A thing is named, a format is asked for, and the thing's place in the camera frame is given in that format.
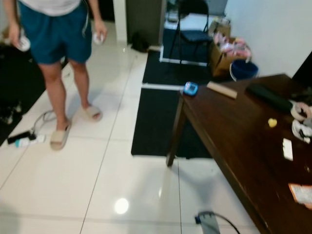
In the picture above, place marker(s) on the white plastic piece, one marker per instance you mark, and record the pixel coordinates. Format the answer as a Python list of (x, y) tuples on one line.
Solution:
[(287, 149)]

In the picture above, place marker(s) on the tape roll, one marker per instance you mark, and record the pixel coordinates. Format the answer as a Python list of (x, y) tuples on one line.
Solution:
[(300, 111)]

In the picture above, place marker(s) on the person's left hand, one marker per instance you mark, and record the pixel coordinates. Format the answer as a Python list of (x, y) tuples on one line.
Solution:
[(100, 26)]

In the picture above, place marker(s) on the person's right hand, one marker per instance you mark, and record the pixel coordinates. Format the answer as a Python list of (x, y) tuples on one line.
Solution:
[(13, 33)]

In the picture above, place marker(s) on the power strip with plugs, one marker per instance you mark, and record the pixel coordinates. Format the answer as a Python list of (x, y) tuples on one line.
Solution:
[(27, 139)]

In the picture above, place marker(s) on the orange snack wrapper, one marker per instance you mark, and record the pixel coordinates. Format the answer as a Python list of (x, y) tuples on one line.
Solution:
[(302, 195)]

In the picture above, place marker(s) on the white hand controller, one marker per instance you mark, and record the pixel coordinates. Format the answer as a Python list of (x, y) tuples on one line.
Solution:
[(24, 44), (98, 38)]

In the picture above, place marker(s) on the black bag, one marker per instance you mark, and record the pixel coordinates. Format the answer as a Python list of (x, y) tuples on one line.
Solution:
[(139, 43)]

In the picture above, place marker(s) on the small yellow object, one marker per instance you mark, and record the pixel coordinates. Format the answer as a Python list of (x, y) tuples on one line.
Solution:
[(272, 123)]

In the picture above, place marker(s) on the dark wooden table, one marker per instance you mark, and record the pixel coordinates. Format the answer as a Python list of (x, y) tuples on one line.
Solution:
[(248, 151)]

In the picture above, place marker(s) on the person in blue shorts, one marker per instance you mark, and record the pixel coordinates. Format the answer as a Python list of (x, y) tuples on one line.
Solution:
[(58, 36)]

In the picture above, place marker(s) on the beige slipper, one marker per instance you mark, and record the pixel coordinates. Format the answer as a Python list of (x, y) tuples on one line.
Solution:
[(92, 113), (60, 137)]

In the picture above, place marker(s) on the small blue device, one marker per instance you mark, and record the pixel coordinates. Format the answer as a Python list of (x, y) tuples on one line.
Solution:
[(190, 88)]

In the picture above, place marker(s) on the black floor mat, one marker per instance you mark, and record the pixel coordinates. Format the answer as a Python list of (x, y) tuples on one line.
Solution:
[(156, 122), (170, 72)]

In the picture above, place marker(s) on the pink packets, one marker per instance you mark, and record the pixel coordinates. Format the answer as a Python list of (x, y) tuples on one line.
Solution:
[(233, 45)]

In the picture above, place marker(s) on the black folding chair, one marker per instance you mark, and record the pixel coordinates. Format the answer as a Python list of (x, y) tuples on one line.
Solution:
[(195, 35)]

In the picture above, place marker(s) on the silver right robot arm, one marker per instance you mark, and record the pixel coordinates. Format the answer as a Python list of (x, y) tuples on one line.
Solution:
[(208, 226)]

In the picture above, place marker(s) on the brown cardboard box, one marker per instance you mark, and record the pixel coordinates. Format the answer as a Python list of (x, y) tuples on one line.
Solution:
[(222, 62)]

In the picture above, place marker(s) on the blue bucket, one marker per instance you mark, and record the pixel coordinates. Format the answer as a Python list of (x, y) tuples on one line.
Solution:
[(244, 70)]

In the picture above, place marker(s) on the light wooden block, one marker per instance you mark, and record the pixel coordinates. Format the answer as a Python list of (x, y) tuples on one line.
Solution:
[(222, 89)]

